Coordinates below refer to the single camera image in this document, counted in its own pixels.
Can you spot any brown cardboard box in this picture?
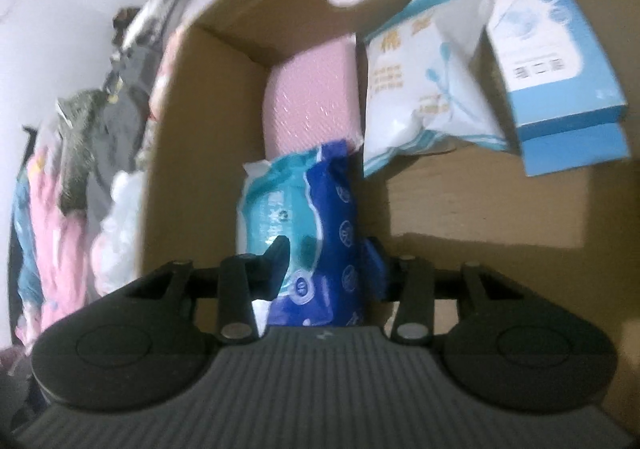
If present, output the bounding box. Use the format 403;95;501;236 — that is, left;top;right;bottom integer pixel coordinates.
136;0;640;430

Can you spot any light blue paper box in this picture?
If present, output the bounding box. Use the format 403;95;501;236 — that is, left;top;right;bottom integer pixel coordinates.
482;0;632;177

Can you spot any green fuzzy cloth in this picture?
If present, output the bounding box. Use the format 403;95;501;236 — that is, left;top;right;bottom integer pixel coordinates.
55;86;113;215

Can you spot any dark grey garment yellow print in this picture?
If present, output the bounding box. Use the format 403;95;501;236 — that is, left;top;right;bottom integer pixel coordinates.
87;4;171;230

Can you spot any white cotton pad packet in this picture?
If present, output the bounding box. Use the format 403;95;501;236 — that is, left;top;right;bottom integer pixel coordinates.
361;0;511;180

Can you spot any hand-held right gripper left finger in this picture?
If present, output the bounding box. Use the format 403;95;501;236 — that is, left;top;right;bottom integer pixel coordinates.
122;235;292;345

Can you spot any pink dotted packet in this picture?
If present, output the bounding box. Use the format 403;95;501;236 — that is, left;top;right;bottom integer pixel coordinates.
262;36;363;160

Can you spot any white plastic bag blue print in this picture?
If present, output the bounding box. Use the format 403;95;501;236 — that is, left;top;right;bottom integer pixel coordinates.
90;169;146;300

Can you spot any pink printed quilt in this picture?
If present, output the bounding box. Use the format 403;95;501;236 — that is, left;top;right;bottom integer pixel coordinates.
10;144;96;345

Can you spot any blue wet wipes pack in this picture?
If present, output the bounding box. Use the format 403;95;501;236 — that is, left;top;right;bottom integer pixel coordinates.
235;139;386;330

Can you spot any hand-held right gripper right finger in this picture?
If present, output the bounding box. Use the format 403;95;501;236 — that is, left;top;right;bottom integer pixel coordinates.
380;254;531;345

